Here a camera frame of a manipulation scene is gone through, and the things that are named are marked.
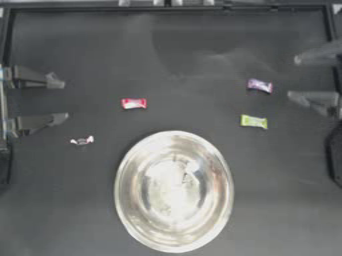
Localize purple candy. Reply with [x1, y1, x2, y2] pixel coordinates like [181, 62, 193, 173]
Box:
[246, 78, 274, 94]

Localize green candy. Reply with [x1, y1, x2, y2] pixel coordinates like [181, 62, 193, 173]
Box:
[239, 113, 270, 130]

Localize red candy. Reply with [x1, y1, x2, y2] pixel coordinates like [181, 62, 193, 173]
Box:
[121, 97, 149, 110]

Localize steel bowl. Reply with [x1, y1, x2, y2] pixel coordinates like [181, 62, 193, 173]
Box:
[114, 129, 235, 254]

